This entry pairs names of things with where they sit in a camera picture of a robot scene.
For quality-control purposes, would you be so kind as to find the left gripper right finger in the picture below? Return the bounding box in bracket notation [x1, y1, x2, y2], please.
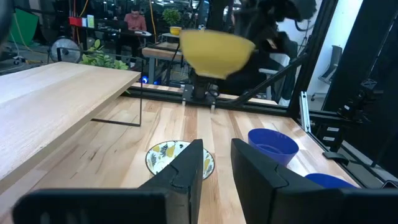
[230, 138, 398, 224]

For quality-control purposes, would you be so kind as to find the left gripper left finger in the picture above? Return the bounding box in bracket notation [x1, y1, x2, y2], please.
[11, 139, 205, 224]

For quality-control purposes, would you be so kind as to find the yellow pear-patterned ceramic bowl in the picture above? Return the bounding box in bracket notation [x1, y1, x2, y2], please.
[145, 140, 216, 180]
[179, 29, 256, 80]

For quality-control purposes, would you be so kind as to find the blue plastic bowl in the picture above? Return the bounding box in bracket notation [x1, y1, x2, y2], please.
[248, 128, 300, 167]
[304, 173, 358, 189]

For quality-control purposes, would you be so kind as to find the grey office chair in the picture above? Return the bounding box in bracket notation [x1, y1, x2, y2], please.
[310, 45, 343, 102]

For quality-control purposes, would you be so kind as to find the large black panel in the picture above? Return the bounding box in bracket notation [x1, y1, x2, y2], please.
[322, 0, 398, 169]

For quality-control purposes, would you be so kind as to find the small background potted plant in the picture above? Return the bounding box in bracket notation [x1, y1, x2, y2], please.
[162, 8, 182, 27]

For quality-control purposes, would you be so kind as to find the wooden background table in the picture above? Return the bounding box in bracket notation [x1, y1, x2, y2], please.
[142, 42, 184, 85]

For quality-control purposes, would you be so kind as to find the person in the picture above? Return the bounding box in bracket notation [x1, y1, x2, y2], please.
[124, 4, 147, 32]

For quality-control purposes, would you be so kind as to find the wooden shelf with black legs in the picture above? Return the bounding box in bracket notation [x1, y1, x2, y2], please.
[0, 61, 144, 194]

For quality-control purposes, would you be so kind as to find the round metal floor fan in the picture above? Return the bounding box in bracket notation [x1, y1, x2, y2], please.
[49, 36, 82, 64]

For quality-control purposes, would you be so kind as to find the green screen backdrop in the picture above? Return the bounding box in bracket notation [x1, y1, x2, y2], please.
[8, 7, 40, 47]

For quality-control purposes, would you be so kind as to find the silver aluminium bracket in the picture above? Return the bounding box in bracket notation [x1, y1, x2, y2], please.
[298, 91, 312, 133]

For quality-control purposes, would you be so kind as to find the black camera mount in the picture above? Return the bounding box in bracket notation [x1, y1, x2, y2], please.
[337, 79, 384, 125]

